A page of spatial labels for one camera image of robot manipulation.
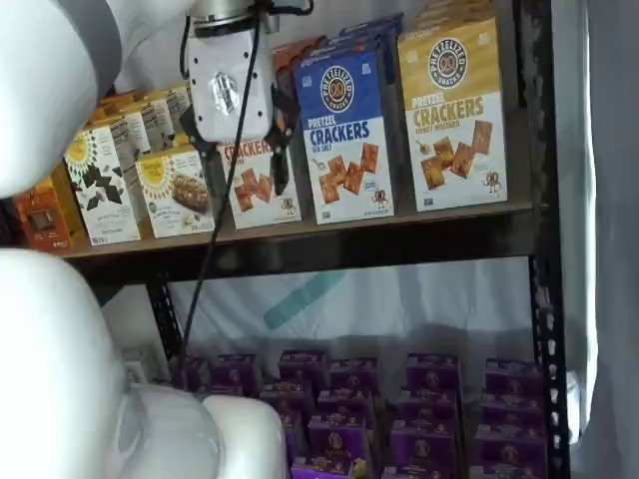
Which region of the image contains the yellow white pretzel crackers box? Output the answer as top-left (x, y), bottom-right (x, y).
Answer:
top-left (396, 16), bottom-right (511, 214)
top-left (411, 0), bottom-right (497, 35)

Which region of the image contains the purple pasta box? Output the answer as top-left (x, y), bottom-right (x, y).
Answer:
top-left (474, 424), bottom-right (547, 467)
top-left (404, 352), bottom-right (461, 393)
top-left (470, 463), bottom-right (548, 479)
top-left (328, 356), bottom-right (378, 395)
top-left (290, 455), bottom-right (372, 479)
top-left (176, 355), bottom-right (212, 395)
top-left (307, 413), bottom-right (373, 459)
top-left (277, 416), bottom-right (309, 468)
top-left (398, 387), bottom-right (458, 426)
top-left (382, 463), bottom-right (455, 479)
top-left (316, 388), bottom-right (376, 426)
top-left (479, 392), bottom-right (546, 430)
top-left (389, 420), bottom-right (457, 467)
top-left (484, 356), bottom-right (543, 397)
top-left (279, 348), bottom-right (328, 385)
top-left (259, 380), bottom-right (316, 421)
top-left (211, 353), bottom-right (262, 396)

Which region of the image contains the red white pretzel crackers box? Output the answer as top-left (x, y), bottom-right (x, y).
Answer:
top-left (271, 34), bottom-right (329, 101)
top-left (216, 134), bottom-right (304, 232)

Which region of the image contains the teal tape strip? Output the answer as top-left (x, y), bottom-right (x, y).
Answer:
top-left (263, 270), bottom-right (346, 331)

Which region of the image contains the black cable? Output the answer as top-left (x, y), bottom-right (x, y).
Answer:
top-left (180, 0), bottom-right (267, 396)

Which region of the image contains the black metal rack frame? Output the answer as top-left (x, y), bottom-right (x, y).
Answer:
top-left (74, 0), bottom-right (573, 479)

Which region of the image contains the orange chocolate box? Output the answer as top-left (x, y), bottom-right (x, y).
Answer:
top-left (11, 174), bottom-right (84, 251)

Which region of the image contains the white snack bar box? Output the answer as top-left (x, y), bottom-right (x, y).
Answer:
top-left (134, 144), bottom-right (217, 240)

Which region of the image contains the blue white pretzel crackers box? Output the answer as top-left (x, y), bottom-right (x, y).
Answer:
top-left (293, 41), bottom-right (396, 227)
top-left (338, 13), bottom-right (405, 86)
top-left (302, 30), bottom-right (395, 55)

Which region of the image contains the white side curtain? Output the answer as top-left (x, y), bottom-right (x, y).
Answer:
top-left (547, 0), bottom-right (639, 479)

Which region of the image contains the brown wooden shelf board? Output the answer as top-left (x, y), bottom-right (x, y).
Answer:
top-left (62, 200), bottom-right (548, 260)

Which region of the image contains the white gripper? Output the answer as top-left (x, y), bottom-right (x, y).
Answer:
top-left (179, 19), bottom-right (302, 221)

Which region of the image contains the white backdrop sheet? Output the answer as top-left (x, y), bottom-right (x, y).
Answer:
top-left (167, 256), bottom-right (533, 361)

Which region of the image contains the white box with black triangles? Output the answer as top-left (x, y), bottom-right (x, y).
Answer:
top-left (97, 103), bottom-right (152, 157)
top-left (63, 124), bottom-right (142, 247)
top-left (162, 84), bottom-right (195, 136)
top-left (132, 94), bottom-right (174, 151)

